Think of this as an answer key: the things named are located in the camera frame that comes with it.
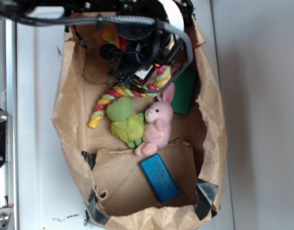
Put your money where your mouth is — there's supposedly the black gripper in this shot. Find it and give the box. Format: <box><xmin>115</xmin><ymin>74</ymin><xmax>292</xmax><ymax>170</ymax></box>
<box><xmin>99</xmin><ymin>31</ymin><xmax>184</xmax><ymax>92</ymax></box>

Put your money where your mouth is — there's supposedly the multicolored twisted rope toy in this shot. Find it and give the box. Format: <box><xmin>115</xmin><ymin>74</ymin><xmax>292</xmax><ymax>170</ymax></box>
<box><xmin>88</xmin><ymin>30</ymin><xmax>171</xmax><ymax>128</ymax></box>

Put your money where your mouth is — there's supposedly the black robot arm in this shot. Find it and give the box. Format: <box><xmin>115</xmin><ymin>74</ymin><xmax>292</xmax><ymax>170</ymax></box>
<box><xmin>0</xmin><ymin>0</ymin><xmax>194</xmax><ymax>93</ymax></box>

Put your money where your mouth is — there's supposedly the green fuzzy plush toy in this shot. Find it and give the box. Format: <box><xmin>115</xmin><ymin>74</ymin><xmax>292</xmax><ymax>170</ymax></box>
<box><xmin>106</xmin><ymin>97</ymin><xmax>145</xmax><ymax>149</ymax></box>

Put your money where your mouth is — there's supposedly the pink plush bunny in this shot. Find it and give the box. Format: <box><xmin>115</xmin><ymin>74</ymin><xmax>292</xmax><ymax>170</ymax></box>
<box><xmin>135</xmin><ymin>83</ymin><xmax>175</xmax><ymax>156</ymax></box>

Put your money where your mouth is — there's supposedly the green wooden block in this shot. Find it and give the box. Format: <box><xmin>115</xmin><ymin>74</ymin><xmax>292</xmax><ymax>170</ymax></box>
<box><xmin>171</xmin><ymin>72</ymin><xmax>196</xmax><ymax>115</ymax></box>

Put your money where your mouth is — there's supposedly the brown paper bag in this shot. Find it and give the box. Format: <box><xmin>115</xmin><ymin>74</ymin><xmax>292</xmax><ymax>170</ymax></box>
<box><xmin>51</xmin><ymin>2</ymin><xmax>228</xmax><ymax>230</ymax></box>

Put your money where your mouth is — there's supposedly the blue wooden block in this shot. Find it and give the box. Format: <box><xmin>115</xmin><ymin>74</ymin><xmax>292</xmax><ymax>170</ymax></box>
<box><xmin>139</xmin><ymin>154</ymin><xmax>180</xmax><ymax>203</ymax></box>

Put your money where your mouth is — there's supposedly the white plastic tray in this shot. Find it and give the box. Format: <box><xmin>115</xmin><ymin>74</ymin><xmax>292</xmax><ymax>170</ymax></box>
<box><xmin>16</xmin><ymin>0</ymin><xmax>235</xmax><ymax>230</ymax></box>

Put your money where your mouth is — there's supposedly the grey braided cable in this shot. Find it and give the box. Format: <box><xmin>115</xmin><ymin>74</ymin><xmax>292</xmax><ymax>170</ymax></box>
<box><xmin>15</xmin><ymin>14</ymin><xmax>194</xmax><ymax>94</ymax></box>

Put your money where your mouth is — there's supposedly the aluminium frame rail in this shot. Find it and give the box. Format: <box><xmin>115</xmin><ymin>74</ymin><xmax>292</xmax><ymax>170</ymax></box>
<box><xmin>0</xmin><ymin>19</ymin><xmax>18</xmax><ymax>230</ymax></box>

